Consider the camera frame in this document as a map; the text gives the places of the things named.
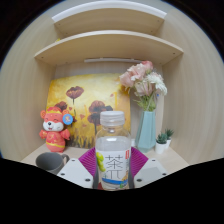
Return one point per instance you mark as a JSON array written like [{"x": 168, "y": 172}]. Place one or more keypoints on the teal faceted vase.
[{"x": 146, "y": 131}]

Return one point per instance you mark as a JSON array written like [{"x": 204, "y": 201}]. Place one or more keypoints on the small succulent in white pot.
[
  {"x": 161, "y": 146},
  {"x": 169, "y": 135}
]

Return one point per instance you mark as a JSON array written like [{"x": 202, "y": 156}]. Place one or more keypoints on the pink and white flower bouquet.
[{"x": 140, "y": 76}]

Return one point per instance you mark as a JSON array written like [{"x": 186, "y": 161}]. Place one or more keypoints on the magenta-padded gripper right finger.
[{"x": 151, "y": 170}]

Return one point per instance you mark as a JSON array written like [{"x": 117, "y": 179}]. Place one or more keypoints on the light wood shelf unit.
[{"x": 110, "y": 43}]

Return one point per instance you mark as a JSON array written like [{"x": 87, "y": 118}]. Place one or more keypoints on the grey textured mug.
[{"x": 50, "y": 161}]

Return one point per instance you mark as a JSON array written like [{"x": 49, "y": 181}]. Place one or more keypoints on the yellow poppy flower painting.
[{"x": 96, "y": 90}]

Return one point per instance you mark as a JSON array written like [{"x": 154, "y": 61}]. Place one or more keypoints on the red plush mouse toy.
[{"x": 54, "y": 131}]

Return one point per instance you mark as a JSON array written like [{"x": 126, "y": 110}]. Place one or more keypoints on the white light bar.
[{"x": 113, "y": 60}]

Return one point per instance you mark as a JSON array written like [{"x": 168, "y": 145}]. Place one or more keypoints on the clear plastic drink bottle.
[{"x": 113, "y": 146}]

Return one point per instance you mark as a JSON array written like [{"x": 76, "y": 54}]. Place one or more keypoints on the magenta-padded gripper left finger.
[{"x": 75, "y": 171}]

